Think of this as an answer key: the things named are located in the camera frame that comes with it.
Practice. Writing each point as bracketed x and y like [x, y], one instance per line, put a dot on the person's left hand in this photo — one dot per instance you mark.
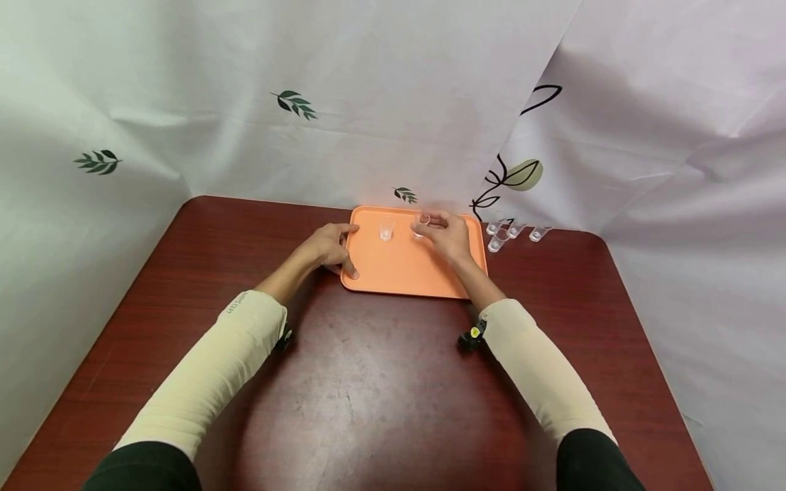
[324, 247]

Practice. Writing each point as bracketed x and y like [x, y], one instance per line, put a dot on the person's right hand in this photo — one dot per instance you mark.
[451, 239]

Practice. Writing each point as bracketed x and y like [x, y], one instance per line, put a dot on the person's left index finger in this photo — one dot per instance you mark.
[345, 229]

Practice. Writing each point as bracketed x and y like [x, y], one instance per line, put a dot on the person's right index finger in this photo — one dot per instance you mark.
[437, 217]

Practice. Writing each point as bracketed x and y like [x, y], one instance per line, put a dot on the person's left thumb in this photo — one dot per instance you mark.
[349, 267]

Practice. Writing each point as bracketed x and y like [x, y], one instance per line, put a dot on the person's right thumb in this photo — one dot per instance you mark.
[422, 232]

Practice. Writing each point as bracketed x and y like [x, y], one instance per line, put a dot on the small clear plastic cup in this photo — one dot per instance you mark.
[492, 228]
[385, 232]
[538, 233]
[419, 228]
[498, 240]
[515, 230]

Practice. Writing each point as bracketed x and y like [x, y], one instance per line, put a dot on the orange plastic tray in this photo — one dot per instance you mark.
[399, 269]

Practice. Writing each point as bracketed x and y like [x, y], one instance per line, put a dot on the person's right forearm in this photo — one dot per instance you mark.
[540, 372]

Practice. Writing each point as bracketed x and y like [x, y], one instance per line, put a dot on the person's left forearm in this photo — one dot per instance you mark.
[212, 372]

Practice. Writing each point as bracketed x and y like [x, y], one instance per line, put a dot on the black wrist band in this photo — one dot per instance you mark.
[471, 336]
[284, 338]

